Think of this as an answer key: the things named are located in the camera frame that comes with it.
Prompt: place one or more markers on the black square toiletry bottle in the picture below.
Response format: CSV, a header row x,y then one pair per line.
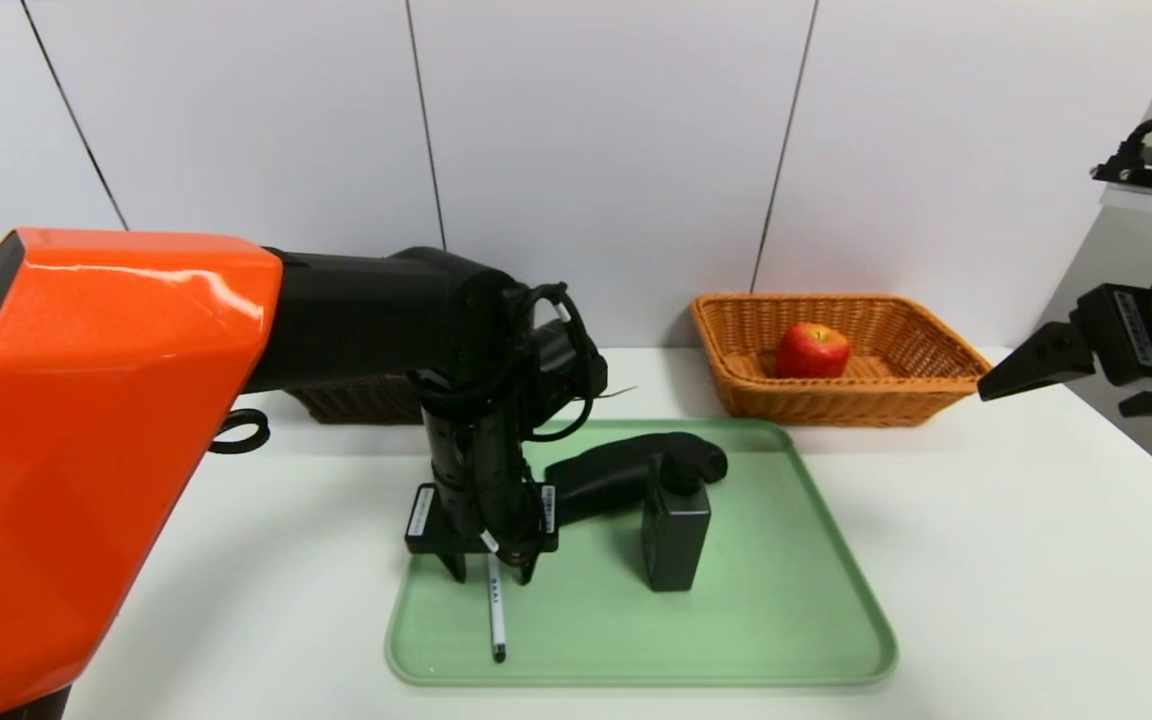
x,y
676,550

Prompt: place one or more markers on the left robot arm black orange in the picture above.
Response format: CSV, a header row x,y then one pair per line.
x,y
116,450

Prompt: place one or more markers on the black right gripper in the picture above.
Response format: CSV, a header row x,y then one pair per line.
x,y
1126,333

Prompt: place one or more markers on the white pen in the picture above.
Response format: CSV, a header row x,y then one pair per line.
x,y
497,620

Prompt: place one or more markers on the orange wicker basket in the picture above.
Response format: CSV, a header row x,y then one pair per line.
x,y
886,400

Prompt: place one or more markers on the dark brown wicker basket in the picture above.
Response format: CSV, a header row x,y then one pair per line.
x,y
366,400

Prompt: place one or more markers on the red apple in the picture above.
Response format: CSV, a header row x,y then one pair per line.
x,y
812,352

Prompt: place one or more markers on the light green plastic tray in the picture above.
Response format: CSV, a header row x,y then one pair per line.
x,y
756,620

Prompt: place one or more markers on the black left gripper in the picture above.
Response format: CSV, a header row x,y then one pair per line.
x,y
481,528

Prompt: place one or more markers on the black glasses case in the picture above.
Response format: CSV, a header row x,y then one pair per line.
x,y
606,475

